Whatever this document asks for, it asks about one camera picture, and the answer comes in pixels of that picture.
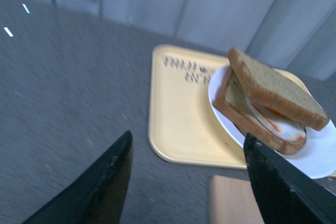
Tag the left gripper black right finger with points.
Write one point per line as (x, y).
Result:
(283, 193)

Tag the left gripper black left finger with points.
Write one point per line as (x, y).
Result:
(98, 194)

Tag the white round plate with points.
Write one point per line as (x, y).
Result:
(316, 159)

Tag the bread slice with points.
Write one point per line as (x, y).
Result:
(231, 109)
(268, 87)

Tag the bamboo cutting board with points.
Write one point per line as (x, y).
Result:
(232, 200)

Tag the fried egg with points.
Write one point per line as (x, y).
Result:
(278, 124)

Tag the yellow bear serving tray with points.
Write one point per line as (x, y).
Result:
(184, 127)

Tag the grey curtain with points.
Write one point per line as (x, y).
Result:
(296, 35)

